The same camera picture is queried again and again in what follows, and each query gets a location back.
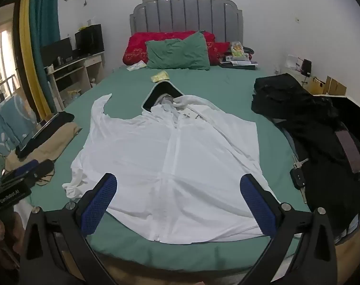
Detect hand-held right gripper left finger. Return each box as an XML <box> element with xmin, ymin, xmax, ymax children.
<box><xmin>19</xmin><ymin>172</ymin><xmax>118</xmax><ymax>285</ymax></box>

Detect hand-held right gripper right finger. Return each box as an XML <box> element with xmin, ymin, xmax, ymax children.
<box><xmin>239</xmin><ymin>174</ymin><xmax>338</xmax><ymax>285</ymax></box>

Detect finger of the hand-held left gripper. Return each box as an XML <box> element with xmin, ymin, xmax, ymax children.
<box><xmin>25</xmin><ymin>159</ymin><xmax>55</xmax><ymax>186</ymax></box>
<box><xmin>2</xmin><ymin>159</ymin><xmax>40</xmax><ymax>183</ymax></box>

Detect white shirt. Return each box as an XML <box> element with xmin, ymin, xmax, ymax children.
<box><xmin>62</xmin><ymin>93</ymin><xmax>280</xmax><ymax>243</ymax></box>

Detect pile of black clothes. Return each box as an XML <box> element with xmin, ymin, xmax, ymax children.
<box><xmin>251</xmin><ymin>73</ymin><xmax>360</xmax><ymax>238</ymax></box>

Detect black car key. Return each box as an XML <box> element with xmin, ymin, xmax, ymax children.
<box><xmin>289</xmin><ymin>168</ymin><xmax>307</xmax><ymax>190</ymax></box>

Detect blue printed mat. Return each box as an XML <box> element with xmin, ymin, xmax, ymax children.
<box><xmin>0</xmin><ymin>93</ymin><xmax>38</xmax><ymax>185</ymax></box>

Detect black cloth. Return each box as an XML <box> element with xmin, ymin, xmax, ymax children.
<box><xmin>15</xmin><ymin>111</ymin><xmax>75</xmax><ymax>158</ymax></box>

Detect silver keys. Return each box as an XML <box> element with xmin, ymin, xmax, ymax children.
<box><xmin>291</xmin><ymin>154</ymin><xmax>309</xmax><ymax>170</ymax></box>

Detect blue grey cloth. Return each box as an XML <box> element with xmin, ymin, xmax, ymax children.
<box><xmin>282</xmin><ymin>128</ymin><xmax>302</xmax><ymax>156</ymax></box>

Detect white desk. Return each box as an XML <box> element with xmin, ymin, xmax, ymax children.
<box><xmin>46</xmin><ymin>51</ymin><xmax>106</xmax><ymax>112</ymax></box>

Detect bed with green sheet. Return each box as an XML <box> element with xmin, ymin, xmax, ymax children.
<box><xmin>28</xmin><ymin>64</ymin><xmax>317</xmax><ymax>274</ymax></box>

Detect large black monitor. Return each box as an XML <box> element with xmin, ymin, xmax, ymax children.
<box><xmin>40</xmin><ymin>37</ymin><xmax>73</xmax><ymax>66</ymax></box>

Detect black pad with white rim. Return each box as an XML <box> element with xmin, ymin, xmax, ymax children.
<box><xmin>141</xmin><ymin>81</ymin><xmax>185</xmax><ymax>113</ymax></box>

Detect small black monitor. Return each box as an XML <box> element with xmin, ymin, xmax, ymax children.
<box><xmin>75</xmin><ymin>30</ymin><xmax>90</xmax><ymax>55</ymax></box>

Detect yellow curtain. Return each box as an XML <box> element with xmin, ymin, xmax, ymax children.
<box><xmin>19</xmin><ymin>0</ymin><xmax>50</xmax><ymax>119</ymax></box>

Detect white paper packet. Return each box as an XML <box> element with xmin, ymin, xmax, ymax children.
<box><xmin>126</xmin><ymin>61</ymin><xmax>147</xmax><ymax>72</ymax></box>

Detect yellow packet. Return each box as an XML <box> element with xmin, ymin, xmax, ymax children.
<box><xmin>150</xmin><ymin>71</ymin><xmax>170</xmax><ymax>83</ymax></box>

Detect cardboard boxes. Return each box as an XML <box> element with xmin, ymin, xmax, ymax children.
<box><xmin>309</xmin><ymin>76</ymin><xmax>347</xmax><ymax>95</ymax></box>

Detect pile of papers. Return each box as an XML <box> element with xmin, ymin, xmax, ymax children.
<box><xmin>219</xmin><ymin>52</ymin><xmax>259</xmax><ymax>70</ymax></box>

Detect white box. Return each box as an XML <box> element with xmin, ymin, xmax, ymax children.
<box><xmin>285</xmin><ymin>55</ymin><xmax>304</xmax><ymax>72</ymax></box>

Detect black device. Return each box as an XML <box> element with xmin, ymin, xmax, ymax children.
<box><xmin>300</xmin><ymin>59</ymin><xmax>312</xmax><ymax>77</ymax></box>

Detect teal curtain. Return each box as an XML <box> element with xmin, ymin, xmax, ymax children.
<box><xmin>30</xmin><ymin>0</ymin><xmax>62</xmax><ymax>116</ymax></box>

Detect red patterned pillow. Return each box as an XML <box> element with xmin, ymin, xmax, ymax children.
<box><xmin>122</xmin><ymin>31</ymin><xmax>231</xmax><ymax>66</ymax></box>

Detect colourful snack box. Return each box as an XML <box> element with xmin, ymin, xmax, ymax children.
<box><xmin>229</xmin><ymin>41</ymin><xmax>249</xmax><ymax>58</ymax></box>

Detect green pillow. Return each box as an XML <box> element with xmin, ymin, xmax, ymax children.
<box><xmin>145</xmin><ymin>32</ymin><xmax>211</xmax><ymax>71</ymax></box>

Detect grey padded headboard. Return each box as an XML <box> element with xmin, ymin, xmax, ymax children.
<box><xmin>129</xmin><ymin>0</ymin><xmax>244</xmax><ymax>45</ymax></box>

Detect brown strap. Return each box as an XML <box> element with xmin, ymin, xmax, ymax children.
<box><xmin>336</xmin><ymin>129</ymin><xmax>360</xmax><ymax>174</ymax></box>

